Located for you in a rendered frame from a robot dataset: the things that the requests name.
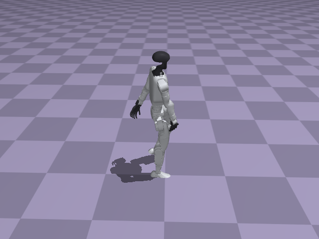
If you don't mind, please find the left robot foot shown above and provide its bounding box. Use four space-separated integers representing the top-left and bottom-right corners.
148 148 155 154

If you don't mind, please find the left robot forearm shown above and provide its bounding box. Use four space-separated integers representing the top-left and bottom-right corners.
138 86 149 105

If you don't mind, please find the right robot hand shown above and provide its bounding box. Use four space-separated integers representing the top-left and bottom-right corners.
169 121 178 131

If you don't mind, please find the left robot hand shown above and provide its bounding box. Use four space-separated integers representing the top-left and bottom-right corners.
130 100 141 119

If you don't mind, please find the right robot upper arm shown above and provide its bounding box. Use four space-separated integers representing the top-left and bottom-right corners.
158 79 173 108

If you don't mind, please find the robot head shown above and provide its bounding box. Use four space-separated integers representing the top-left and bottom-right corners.
152 51 170 76

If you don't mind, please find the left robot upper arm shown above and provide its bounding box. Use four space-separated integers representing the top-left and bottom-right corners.
145 66 156 91

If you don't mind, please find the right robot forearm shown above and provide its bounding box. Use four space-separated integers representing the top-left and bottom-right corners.
166 103 177 125

